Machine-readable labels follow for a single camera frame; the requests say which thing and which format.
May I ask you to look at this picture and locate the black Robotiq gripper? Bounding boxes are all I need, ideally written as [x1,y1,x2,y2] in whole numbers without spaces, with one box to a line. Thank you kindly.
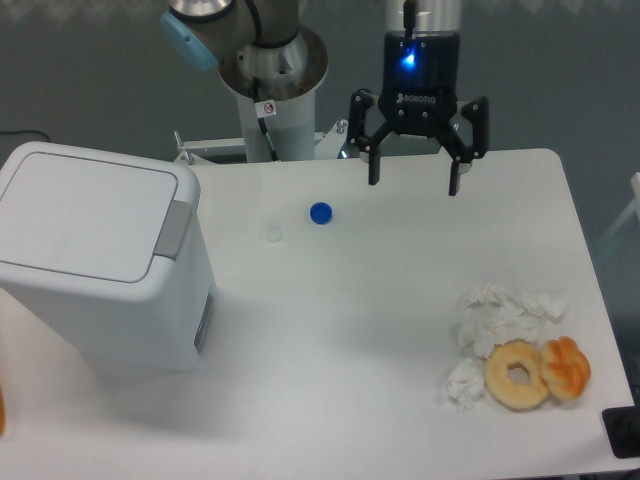
[346,32,489,196]

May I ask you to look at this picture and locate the white trash can lid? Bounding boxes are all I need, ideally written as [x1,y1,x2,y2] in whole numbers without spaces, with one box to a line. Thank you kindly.
[1,152,178,283]

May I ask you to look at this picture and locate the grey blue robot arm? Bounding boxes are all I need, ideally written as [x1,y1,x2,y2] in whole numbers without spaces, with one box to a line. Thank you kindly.
[161,1,489,194]

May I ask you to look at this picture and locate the blue bottle cap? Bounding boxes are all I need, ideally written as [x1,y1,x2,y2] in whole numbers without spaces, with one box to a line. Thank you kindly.
[309,202,333,225]

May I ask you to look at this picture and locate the white bottle cap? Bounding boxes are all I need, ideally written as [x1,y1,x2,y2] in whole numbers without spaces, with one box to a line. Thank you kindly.
[263,224,284,243]

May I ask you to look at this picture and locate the white trash can body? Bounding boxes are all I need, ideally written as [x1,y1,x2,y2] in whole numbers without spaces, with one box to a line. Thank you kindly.
[0,141,217,372]

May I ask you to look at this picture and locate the large crumpled white tissue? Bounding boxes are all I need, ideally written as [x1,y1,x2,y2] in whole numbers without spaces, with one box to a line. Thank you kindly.
[454,283,546,359]

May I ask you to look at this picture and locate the crumpled white tissue right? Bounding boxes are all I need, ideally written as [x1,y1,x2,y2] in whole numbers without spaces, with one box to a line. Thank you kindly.
[521,291,569,322]

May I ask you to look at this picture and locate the small crumpled white tissue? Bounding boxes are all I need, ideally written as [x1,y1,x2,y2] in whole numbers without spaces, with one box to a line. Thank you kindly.
[445,358,485,412]

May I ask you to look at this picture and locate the orange glazed bread roll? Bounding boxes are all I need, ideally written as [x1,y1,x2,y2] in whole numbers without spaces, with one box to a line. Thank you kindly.
[539,336,591,401]

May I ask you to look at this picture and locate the black device at edge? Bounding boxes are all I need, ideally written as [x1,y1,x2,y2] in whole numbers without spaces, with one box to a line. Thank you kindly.
[602,406,639,459]

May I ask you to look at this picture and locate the orange object at edge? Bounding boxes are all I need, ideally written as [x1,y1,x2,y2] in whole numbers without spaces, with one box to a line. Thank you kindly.
[0,372,7,438]

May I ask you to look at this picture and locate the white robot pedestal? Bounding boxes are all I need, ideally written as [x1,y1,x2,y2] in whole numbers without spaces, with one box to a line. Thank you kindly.
[172,24,357,164]

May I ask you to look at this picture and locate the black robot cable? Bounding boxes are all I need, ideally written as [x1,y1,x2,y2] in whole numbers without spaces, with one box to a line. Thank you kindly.
[251,75,280,162]

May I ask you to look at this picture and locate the white frame at right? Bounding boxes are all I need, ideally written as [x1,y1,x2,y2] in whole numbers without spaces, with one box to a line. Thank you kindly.
[594,173,639,265]

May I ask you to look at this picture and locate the ring donut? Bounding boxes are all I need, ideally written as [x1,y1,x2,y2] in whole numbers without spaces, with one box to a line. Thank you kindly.
[483,341,549,411]

